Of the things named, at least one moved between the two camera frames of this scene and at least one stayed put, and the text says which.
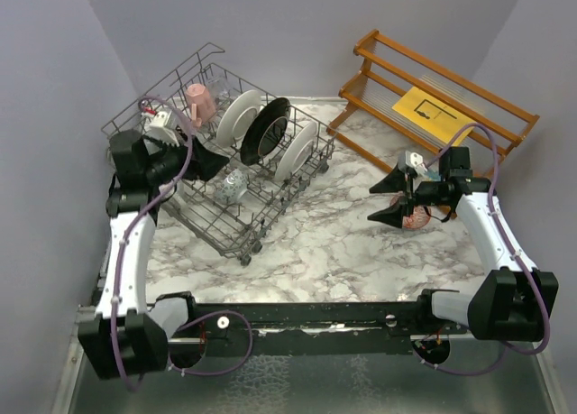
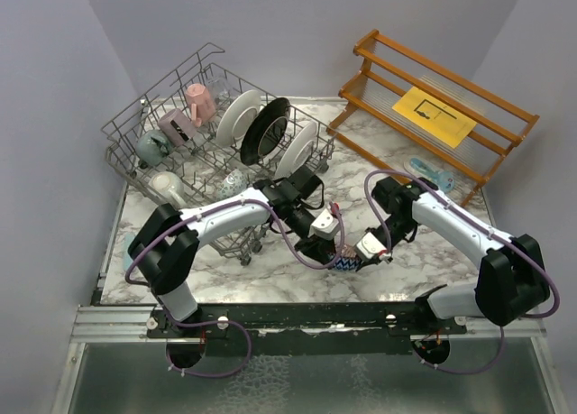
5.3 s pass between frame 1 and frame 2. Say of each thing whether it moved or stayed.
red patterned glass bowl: stayed
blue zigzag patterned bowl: moved
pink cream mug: stayed
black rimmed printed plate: stayed
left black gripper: moved
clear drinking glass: stayed
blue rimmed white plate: stayed
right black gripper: moved
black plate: stayed
